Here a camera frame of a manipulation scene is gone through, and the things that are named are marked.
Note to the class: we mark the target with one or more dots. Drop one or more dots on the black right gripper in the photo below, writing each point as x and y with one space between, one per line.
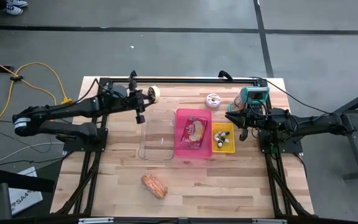
256 119

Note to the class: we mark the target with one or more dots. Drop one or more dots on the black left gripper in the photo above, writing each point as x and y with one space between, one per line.
135 99

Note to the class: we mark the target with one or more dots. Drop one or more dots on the small blue white marker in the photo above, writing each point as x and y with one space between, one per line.
225 133

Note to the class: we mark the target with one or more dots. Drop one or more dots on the chocolate frosted donut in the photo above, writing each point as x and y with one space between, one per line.
156 93

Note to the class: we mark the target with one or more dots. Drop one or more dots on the small black white marker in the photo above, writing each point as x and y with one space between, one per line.
218 140

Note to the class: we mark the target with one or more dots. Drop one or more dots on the red popcorn packet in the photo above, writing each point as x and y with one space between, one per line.
194 132

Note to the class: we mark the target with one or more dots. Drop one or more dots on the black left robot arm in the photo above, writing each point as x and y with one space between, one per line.
57 110

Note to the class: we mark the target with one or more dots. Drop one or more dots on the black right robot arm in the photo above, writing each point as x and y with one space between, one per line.
315 124

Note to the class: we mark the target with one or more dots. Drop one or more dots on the yellow plastic basket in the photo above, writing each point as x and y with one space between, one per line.
230 148

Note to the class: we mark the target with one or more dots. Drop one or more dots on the clear plastic bin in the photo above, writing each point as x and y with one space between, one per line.
155 137

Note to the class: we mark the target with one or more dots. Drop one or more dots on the purple frosted donut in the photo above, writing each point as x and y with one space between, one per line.
213 100

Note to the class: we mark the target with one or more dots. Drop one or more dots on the pink plastic bin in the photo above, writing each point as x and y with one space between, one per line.
179 146

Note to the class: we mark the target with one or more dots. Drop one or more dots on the sugar-coated bread loaf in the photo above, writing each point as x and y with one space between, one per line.
154 186

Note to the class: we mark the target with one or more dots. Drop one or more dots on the black metal stand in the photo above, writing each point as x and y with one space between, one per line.
356 155

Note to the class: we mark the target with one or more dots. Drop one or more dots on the black angled panel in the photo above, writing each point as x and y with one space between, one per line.
20 182

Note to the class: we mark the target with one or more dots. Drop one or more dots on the white labelled box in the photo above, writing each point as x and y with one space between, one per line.
26 199

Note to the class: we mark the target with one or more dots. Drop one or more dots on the person's foot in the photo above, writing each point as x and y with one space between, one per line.
20 3
12 10

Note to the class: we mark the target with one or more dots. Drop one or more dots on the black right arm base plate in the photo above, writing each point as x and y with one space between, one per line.
291 147

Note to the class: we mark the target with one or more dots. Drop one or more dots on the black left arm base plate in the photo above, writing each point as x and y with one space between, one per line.
82 146

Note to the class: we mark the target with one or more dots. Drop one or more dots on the silver frame bracket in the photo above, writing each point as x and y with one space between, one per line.
269 221
95 221

